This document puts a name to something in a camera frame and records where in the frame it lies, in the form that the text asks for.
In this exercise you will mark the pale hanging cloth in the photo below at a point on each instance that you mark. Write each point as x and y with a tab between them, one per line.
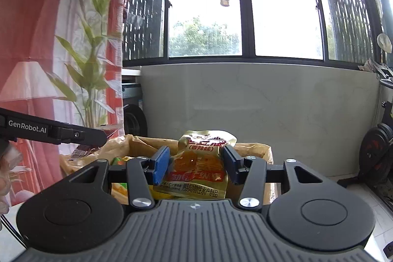
384	42

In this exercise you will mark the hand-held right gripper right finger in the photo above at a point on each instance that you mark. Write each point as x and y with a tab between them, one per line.
230	165

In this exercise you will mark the black-framed window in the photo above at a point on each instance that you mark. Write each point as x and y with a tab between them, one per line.
245	4

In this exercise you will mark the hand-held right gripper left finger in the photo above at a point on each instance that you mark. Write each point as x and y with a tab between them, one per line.
161	165

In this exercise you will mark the brown cardboard box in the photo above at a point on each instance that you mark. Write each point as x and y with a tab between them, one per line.
199	151

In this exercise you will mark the pale yellow snack packet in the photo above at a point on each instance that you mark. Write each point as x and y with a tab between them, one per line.
196	170

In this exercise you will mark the green chip bag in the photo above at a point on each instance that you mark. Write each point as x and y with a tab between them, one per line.
121	162

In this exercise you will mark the black exercise bike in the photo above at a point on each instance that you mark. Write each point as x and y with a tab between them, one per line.
374	142

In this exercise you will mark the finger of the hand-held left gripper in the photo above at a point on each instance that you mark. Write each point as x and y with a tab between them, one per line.
83	135

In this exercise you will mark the red printed curtain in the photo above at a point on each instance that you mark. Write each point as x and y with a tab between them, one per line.
55	50

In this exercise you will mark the dark red snack packet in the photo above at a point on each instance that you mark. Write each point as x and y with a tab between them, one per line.
84	152

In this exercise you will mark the washing machine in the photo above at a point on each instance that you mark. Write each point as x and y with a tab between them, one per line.
133	110

